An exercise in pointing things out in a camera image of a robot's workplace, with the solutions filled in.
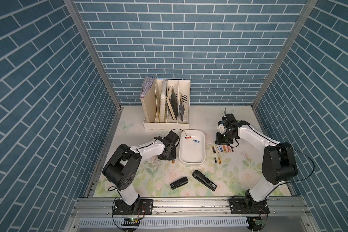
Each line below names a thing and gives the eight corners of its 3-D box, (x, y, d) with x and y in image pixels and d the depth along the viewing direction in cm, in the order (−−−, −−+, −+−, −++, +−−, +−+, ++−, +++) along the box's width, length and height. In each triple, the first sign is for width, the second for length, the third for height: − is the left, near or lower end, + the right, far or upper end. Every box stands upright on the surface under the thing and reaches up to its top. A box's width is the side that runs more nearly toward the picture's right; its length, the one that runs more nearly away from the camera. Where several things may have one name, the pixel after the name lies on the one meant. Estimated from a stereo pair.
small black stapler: (171, 190, 81) (171, 187, 77) (170, 185, 83) (169, 182, 79) (188, 183, 83) (188, 181, 80) (186, 178, 85) (186, 176, 82)
